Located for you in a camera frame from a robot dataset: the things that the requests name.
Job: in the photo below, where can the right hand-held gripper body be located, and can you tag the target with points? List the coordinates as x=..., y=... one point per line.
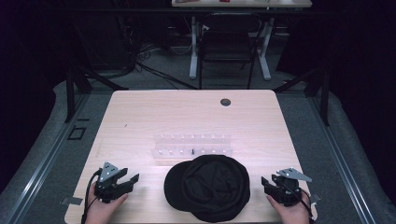
x=288, y=186

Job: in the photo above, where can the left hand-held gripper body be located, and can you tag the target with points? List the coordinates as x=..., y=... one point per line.
x=107, y=180

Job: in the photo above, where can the black cap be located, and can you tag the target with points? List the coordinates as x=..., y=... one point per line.
x=208, y=188

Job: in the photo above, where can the person's right hand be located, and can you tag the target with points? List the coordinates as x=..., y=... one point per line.
x=291, y=214

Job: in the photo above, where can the person's left hand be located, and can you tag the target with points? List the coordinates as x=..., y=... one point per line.
x=104, y=210

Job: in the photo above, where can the grey tape strip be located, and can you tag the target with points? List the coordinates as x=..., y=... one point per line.
x=315, y=198
x=71, y=201

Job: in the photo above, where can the clear acrylic rack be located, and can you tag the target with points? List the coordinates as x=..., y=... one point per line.
x=193, y=145

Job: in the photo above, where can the grey table grommet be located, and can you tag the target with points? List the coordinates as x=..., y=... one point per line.
x=225, y=102

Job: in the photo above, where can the black metal stand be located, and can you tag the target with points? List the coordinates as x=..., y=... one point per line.
x=71, y=93
x=323, y=96

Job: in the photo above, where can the black chair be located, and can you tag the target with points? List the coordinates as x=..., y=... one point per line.
x=227, y=40

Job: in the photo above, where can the white desk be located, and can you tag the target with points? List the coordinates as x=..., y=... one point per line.
x=243, y=3

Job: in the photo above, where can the aluminium floor rail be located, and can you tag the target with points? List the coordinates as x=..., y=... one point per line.
x=46, y=158
x=342, y=161

